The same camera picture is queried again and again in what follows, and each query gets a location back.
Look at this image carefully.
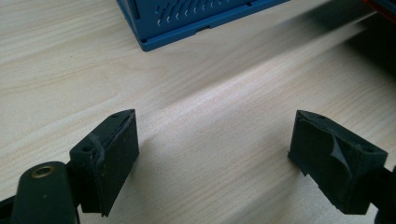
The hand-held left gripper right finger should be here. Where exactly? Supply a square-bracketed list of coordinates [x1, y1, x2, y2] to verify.
[288, 109, 389, 216]

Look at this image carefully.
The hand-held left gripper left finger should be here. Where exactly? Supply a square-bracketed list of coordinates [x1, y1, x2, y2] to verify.
[68, 108, 140, 217]

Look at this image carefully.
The blue plastic file rack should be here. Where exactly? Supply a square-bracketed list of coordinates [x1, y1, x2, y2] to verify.
[116, 0, 290, 52]

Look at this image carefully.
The red picture book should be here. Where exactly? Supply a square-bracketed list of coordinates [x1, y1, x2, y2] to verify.
[361, 0, 396, 24]

